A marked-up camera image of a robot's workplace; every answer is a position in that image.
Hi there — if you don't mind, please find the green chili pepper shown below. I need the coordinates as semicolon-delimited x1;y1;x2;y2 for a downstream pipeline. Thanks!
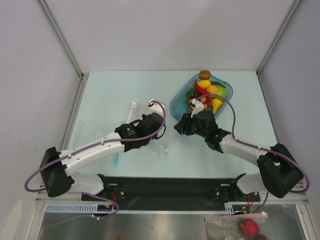
210;81;226;89

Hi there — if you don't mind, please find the purple cable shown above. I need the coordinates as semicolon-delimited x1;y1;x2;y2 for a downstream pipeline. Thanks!
196;93;308;215
24;99;167;226

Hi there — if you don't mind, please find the yellow lemon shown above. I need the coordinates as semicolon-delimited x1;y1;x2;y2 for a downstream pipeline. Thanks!
197;80;211;89

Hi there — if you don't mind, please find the orange fruit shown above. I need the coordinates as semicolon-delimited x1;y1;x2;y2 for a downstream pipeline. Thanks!
206;85;219;95

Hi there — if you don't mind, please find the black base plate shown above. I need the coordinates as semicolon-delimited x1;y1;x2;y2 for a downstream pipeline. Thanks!
81;176;261;212

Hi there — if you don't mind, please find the green apple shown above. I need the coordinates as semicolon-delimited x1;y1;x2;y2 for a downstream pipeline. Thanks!
217;86;227;98

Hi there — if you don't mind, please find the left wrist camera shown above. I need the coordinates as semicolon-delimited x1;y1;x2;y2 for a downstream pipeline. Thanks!
147;99;165;117

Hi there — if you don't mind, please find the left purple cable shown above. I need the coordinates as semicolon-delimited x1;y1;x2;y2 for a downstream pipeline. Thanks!
24;99;167;226

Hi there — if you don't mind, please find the red fruit in bag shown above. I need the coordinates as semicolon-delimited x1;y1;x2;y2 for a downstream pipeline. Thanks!
239;219;260;238

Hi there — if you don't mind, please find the clear zip top bag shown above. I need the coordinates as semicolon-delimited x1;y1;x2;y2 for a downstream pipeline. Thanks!
74;98;178;167

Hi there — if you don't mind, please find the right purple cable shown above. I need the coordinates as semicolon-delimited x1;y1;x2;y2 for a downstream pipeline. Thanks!
196;93;308;215

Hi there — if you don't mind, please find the white cable duct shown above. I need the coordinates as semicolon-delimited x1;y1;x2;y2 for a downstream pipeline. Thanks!
46;202;250;215

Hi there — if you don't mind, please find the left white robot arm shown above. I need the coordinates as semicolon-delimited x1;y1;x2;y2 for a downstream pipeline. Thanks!
40;112;164;200

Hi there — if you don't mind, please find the red chili pepper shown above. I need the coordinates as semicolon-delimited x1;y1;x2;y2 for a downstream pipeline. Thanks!
194;81;209;96

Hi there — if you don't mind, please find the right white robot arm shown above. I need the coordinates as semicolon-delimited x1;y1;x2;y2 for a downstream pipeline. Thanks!
174;110;304;201

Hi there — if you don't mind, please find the red strawberry bunch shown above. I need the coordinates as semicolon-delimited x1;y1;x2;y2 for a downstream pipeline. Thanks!
185;87;212;112

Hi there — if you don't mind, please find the brown kiwi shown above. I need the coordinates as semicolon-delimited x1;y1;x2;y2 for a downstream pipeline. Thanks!
198;70;211;80

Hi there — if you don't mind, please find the teal plastic tray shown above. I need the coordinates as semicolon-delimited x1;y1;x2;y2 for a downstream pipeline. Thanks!
169;73;233;121

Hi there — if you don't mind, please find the yellow pear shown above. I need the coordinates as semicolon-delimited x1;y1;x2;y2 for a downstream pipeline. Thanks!
211;98;223;115

